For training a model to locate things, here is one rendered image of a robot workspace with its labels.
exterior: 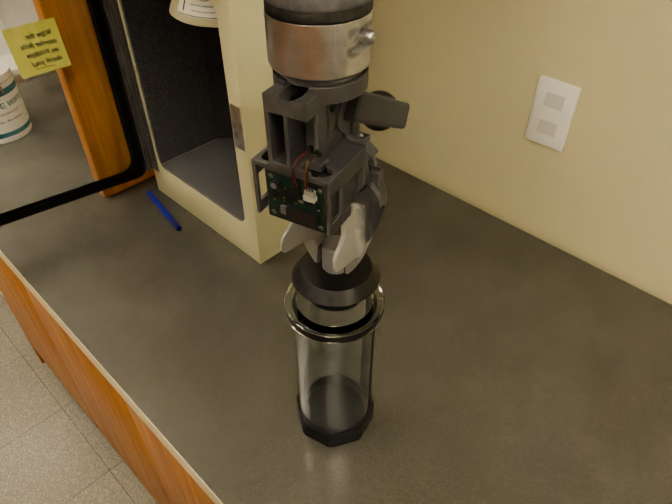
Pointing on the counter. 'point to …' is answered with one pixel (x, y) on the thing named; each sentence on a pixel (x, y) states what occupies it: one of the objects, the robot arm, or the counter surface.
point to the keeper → (237, 127)
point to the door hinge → (131, 82)
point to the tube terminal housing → (251, 42)
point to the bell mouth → (194, 12)
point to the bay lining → (178, 77)
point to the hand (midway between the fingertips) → (335, 252)
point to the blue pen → (164, 211)
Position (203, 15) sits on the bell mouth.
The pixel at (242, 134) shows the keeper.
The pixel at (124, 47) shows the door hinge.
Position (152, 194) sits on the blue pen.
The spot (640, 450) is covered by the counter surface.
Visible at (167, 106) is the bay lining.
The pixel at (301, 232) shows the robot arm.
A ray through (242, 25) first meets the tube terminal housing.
